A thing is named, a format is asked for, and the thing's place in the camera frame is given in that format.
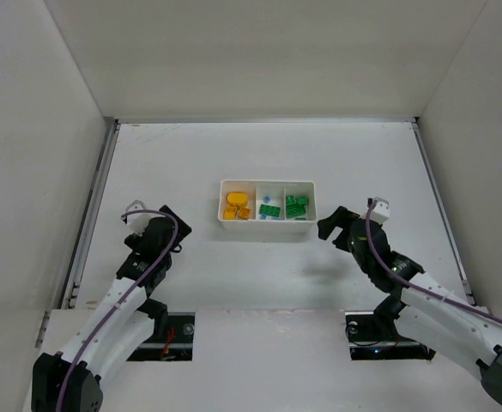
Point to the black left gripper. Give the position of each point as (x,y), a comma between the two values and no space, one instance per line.
(176,225)

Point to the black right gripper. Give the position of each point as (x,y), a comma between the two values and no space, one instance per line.
(345,229)

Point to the green square lego brick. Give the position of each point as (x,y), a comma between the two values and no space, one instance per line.
(302,201)

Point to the yellow striped lego brick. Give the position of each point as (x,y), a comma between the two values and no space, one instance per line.
(230,213)

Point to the green lego plate piece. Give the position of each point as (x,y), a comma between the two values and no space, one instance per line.
(295,211)

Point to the yellow oval butterfly lego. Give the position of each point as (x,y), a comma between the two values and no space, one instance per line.
(237,199)

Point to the yellow face lego cube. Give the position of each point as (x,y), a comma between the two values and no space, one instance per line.
(244,214)

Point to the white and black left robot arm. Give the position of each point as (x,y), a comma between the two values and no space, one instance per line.
(74,378)

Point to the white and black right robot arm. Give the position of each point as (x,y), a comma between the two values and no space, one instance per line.
(418,307)

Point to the white three-compartment container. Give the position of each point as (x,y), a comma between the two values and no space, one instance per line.
(277,190)

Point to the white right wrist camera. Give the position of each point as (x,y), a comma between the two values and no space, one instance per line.
(378,210)

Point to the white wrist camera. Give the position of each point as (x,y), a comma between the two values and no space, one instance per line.
(378,210)
(134,218)

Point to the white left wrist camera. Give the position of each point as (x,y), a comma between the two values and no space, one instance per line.
(134,218)

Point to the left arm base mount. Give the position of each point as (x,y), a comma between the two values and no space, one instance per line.
(173,344)

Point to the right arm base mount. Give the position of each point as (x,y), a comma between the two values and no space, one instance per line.
(372,339)

